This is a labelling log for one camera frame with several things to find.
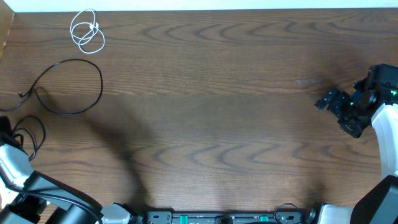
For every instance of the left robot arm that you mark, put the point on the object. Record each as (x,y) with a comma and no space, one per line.
(26,193)

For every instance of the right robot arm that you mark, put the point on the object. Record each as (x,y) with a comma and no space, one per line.
(373,103)

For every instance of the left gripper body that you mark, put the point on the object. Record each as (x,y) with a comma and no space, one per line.
(5,126)

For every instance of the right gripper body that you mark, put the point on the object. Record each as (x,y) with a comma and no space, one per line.
(351,117)

